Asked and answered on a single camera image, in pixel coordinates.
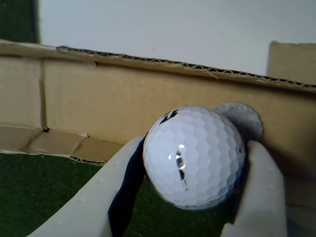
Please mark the white golf ball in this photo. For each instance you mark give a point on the white golf ball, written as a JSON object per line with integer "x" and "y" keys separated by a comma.
{"x": 197, "y": 158}

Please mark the long cardboard ramp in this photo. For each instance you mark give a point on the long cardboard ramp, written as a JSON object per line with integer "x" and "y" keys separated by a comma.
{"x": 123, "y": 103}

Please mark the long green turf mat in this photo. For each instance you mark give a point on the long green turf mat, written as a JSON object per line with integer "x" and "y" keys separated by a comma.
{"x": 37, "y": 192}

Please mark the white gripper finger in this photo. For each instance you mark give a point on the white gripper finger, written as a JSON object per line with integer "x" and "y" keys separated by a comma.
{"x": 264, "y": 192}
{"x": 86, "y": 202}

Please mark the short green turf piece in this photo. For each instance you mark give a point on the short green turf piece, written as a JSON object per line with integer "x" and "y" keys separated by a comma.
{"x": 17, "y": 19}

